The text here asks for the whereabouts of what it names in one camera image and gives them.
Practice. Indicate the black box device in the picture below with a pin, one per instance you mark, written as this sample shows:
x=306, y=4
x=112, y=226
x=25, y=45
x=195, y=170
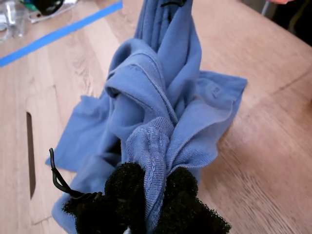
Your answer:
x=48, y=6

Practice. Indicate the long blue tape strip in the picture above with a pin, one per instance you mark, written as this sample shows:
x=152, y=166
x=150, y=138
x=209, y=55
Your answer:
x=61, y=32

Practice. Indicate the blue printed T-shirt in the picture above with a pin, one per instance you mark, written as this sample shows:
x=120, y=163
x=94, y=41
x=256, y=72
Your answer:
x=146, y=85

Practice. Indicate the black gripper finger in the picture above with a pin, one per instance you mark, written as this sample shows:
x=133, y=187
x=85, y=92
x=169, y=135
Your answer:
x=114, y=209
x=185, y=212

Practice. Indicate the clear plastic bottle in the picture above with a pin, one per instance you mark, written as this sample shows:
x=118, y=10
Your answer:
x=14, y=22

